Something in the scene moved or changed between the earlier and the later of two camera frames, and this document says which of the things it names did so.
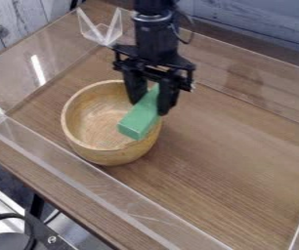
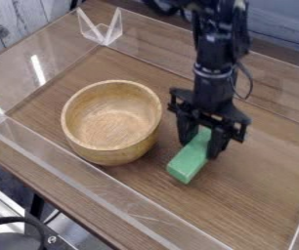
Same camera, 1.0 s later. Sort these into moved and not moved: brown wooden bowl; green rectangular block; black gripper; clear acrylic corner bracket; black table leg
Moved: green rectangular block; black gripper
Not moved: clear acrylic corner bracket; brown wooden bowl; black table leg
